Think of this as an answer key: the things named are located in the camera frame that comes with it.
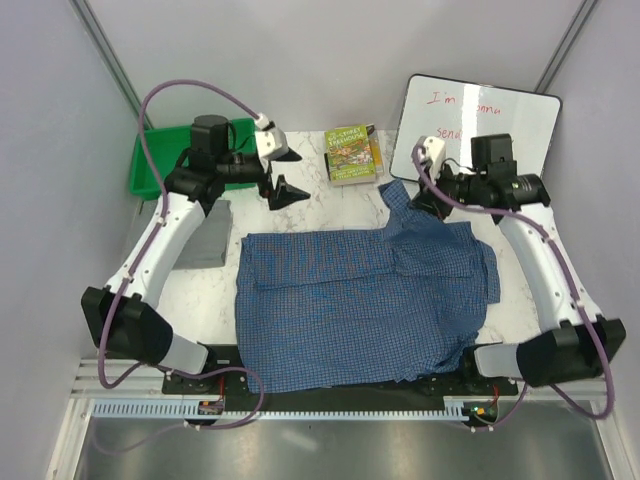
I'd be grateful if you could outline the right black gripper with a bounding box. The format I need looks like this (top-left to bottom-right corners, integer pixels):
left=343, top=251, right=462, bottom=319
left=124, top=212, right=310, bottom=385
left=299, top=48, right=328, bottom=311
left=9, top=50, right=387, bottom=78
left=410, top=158, right=486, bottom=221

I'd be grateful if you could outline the blue plaid long sleeve shirt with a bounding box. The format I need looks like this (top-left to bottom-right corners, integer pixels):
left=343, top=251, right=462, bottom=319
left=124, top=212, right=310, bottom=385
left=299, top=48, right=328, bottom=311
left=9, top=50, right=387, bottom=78
left=235, top=181, right=501, bottom=393

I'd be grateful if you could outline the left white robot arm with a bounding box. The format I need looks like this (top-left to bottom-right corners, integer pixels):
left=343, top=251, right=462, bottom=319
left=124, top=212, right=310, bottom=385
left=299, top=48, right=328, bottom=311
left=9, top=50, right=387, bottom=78
left=81, top=115, right=309, bottom=393

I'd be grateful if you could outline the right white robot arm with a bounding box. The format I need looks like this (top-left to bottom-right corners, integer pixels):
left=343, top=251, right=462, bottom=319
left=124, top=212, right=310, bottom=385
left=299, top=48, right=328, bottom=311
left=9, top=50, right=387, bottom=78
left=411, top=134, right=626, bottom=394

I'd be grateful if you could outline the green treehouse book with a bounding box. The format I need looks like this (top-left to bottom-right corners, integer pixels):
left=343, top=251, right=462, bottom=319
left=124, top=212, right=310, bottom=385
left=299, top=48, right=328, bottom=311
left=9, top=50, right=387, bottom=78
left=324, top=124, right=384, bottom=187

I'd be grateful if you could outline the white whiteboard with red writing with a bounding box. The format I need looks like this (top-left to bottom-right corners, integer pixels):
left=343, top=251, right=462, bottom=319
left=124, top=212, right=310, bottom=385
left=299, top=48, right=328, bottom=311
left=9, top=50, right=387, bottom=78
left=390, top=74, right=562, bottom=181

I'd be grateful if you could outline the folded grey shirt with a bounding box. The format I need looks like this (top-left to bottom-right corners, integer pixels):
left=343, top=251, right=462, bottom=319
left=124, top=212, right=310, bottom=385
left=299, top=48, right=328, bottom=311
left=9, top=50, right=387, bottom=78
left=173, top=200, right=233, bottom=270

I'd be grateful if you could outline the green plastic tray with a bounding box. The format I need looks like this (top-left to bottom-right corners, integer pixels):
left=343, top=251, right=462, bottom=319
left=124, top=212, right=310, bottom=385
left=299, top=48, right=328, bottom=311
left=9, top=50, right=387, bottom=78
left=129, top=118, right=256, bottom=201

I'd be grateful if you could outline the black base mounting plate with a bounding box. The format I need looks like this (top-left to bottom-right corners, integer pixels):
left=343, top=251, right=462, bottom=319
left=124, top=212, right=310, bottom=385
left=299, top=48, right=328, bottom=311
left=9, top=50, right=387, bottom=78
left=162, top=372, right=518, bottom=420

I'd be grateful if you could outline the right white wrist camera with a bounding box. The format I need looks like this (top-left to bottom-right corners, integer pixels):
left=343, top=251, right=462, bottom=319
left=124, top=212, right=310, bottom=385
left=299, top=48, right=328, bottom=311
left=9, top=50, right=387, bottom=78
left=417, top=136, right=446, bottom=179

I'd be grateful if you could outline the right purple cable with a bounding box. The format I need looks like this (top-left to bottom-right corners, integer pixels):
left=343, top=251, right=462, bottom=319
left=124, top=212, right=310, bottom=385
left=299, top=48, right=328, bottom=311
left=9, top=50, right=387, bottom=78
left=410, top=144, right=616, bottom=433

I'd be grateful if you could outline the purple cable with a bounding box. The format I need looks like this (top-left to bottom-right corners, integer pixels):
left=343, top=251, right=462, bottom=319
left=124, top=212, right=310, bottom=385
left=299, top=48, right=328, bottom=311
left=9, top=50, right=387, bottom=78
left=410, top=144, right=616, bottom=433
left=92, top=79, right=269, bottom=454

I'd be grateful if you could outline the aluminium frame rail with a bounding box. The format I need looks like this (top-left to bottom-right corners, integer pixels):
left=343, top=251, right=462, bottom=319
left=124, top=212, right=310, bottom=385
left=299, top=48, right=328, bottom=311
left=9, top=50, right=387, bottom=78
left=69, top=357, right=174, bottom=401

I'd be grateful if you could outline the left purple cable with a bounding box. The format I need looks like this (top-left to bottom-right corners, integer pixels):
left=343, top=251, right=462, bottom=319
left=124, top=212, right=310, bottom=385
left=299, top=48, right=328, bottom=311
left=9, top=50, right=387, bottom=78
left=92, top=79, right=269, bottom=454

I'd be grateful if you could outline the left light blue cable duct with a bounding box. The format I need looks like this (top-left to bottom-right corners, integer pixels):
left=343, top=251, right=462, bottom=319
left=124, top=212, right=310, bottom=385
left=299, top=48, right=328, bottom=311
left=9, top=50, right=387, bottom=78
left=92, top=399, right=225, bottom=420

